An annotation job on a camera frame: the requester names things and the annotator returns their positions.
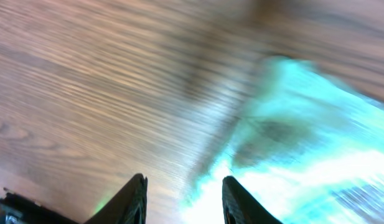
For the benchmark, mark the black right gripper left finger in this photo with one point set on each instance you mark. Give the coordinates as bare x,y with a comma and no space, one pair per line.
128,206

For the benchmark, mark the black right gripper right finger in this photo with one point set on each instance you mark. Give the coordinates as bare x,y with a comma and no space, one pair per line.
240,207

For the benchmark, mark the teal tissue pack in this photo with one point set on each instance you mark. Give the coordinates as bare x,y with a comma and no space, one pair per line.
309,148

